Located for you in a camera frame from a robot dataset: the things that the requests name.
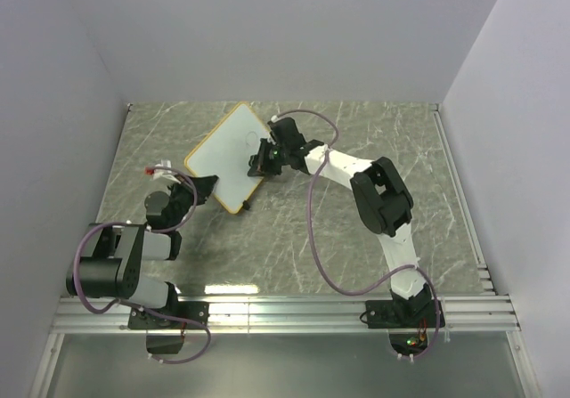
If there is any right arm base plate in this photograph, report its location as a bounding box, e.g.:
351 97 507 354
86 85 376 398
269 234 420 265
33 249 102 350
359 300 445 329

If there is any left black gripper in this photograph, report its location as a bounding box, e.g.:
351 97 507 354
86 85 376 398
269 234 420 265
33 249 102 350
167 173 218 231

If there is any aluminium rail frame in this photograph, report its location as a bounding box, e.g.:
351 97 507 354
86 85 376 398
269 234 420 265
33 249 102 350
35 102 541 397

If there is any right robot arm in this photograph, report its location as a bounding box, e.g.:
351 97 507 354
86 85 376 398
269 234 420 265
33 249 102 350
248 111 435 327

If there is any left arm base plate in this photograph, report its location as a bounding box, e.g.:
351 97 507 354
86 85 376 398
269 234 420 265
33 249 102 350
127 301 209 330

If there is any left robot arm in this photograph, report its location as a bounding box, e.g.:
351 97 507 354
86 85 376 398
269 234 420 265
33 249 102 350
65 173 218 329

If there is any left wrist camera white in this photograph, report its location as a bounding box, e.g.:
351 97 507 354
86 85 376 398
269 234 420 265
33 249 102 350
144 159 180 185

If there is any yellow-framed whiteboard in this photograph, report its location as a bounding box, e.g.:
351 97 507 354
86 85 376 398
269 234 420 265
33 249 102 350
184 102 269 215

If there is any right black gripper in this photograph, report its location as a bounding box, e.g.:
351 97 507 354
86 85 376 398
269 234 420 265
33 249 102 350
247 140 289 179

